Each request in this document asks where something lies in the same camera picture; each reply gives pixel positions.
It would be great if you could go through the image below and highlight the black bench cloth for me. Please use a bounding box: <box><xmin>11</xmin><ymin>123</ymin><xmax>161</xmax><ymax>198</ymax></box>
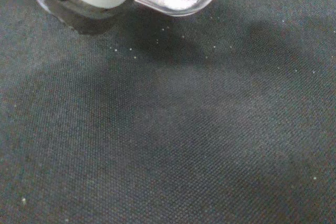
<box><xmin>0</xmin><ymin>0</ymin><xmax>336</xmax><ymax>224</ymax></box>

